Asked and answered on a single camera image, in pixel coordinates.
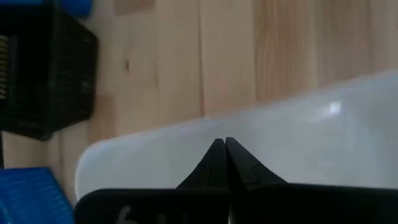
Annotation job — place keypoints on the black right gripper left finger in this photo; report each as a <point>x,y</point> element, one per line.
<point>186,205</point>

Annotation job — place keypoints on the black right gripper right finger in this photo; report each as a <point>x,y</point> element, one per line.
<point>280,205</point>

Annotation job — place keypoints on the white plastic basket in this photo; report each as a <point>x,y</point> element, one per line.
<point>280,140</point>

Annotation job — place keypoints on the blue plastic basket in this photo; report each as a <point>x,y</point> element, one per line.
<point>77,6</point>
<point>28,199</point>

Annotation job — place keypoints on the black plastic basket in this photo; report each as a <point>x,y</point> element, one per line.
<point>46,77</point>

